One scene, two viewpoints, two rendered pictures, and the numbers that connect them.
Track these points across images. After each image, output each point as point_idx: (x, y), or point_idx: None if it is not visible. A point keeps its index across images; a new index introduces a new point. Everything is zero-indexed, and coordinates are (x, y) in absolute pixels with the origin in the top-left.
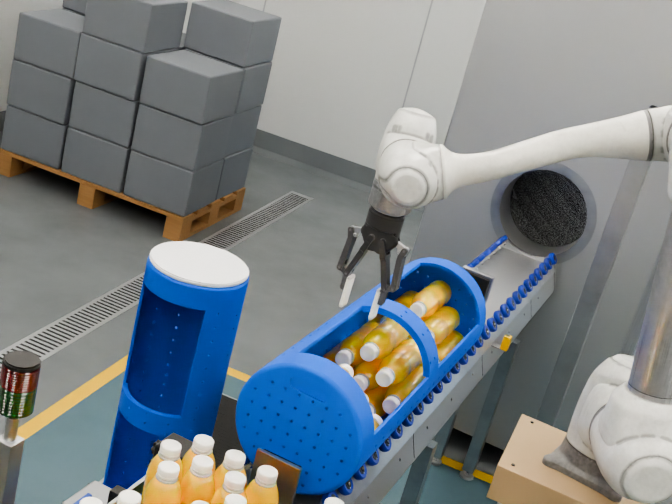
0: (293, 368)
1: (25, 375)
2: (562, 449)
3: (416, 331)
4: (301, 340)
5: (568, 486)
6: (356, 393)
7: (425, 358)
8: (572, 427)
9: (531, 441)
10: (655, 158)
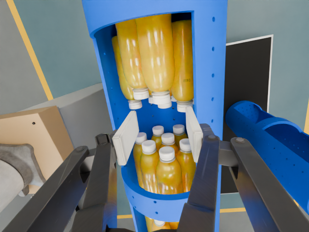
0: None
1: None
2: (21, 161)
3: (136, 194)
4: (216, 85)
5: (4, 132)
6: (94, 9)
7: (124, 177)
8: (2, 174)
9: (53, 164)
10: None
